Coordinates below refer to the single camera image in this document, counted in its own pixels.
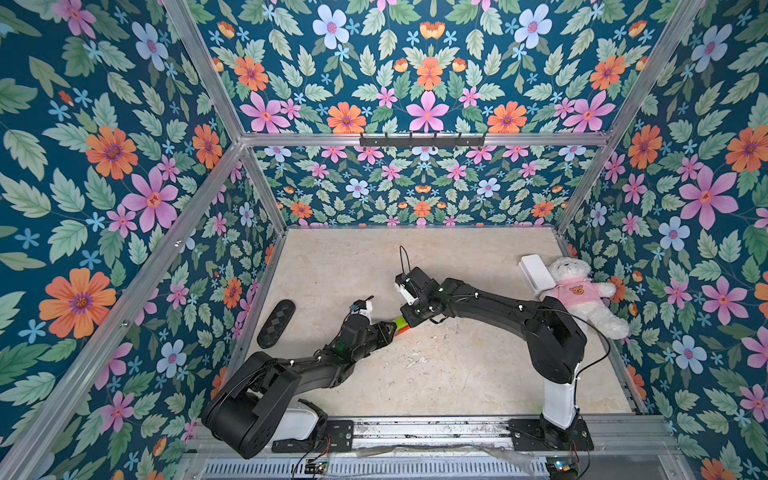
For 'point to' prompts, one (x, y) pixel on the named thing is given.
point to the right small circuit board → (561, 468)
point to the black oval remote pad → (276, 323)
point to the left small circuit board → (314, 468)
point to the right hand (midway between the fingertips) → (408, 314)
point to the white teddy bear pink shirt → (575, 287)
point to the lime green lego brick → (400, 323)
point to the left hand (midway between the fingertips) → (397, 326)
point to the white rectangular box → (537, 274)
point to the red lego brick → (401, 330)
